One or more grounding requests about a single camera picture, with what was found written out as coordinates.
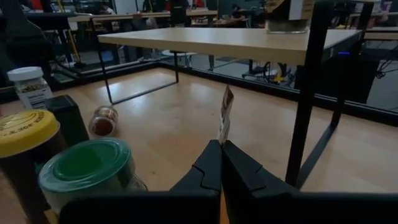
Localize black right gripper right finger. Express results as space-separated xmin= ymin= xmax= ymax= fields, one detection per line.
xmin=221 ymin=140 xmax=308 ymax=200

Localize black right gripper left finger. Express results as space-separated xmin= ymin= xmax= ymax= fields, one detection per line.
xmin=169 ymin=139 xmax=223 ymax=192

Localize spice packet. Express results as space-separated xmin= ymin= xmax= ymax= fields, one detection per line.
xmin=216 ymin=84 xmax=234 ymax=147

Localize small brown spice jar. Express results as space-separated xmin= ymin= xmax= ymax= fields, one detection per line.
xmin=88 ymin=105 xmax=119 ymax=138

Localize green-lid oregano jar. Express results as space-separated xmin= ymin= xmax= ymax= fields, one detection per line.
xmin=37 ymin=138 xmax=149 ymax=215

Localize dark green spice tin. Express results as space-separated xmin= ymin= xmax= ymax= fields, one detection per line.
xmin=45 ymin=95 xmax=90 ymax=147

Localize tan-lid furikake jar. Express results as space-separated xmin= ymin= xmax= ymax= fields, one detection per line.
xmin=265 ymin=0 xmax=315 ymax=34

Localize yellow-lid brown spice bottle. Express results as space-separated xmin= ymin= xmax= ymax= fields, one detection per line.
xmin=0 ymin=108 xmax=68 ymax=224

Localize white-lid bagel sesame jar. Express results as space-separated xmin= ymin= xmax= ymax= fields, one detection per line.
xmin=6 ymin=66 xmax=53 ymax=110

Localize wooden shelf black metal legs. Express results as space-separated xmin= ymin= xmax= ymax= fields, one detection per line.
xmin=90 ymin=0 xmax=374 ymax=190

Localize white floor lamp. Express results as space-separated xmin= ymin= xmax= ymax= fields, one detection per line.
xmin=161 ymin=49 xmax=198 ymax=59

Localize black computer case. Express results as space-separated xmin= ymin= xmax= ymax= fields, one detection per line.
xmin=323 ymin=30 xmax=382 ymax=105

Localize person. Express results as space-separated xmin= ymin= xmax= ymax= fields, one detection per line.
xmin=230 ymin=3 xmax=249 ymax=20

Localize black coiled cable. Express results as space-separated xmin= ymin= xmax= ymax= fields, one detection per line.
xmin=262 ymin=61 xmax=289 ymax=83

